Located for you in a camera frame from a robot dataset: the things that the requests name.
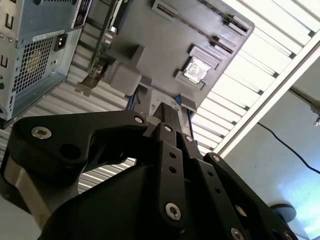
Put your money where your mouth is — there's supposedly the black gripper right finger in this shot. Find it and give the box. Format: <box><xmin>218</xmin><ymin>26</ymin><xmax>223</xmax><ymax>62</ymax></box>
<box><xmin>172</xmin><ymin>106</ymin><xmax>300</xmax><ymax>240</ymax></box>

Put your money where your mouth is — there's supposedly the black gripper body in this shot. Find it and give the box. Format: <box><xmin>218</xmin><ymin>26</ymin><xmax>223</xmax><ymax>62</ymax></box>
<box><xmin>39</xmin><ymin>162</ymin><xmax>233</xmax><ymax>240</ymax></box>

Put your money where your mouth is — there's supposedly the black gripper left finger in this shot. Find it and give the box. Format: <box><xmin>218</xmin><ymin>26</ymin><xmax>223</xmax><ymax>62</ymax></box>
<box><xmin>6</xmin><ymin>102</ymin><xmax>189</xmax><ymax>235</ymax></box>

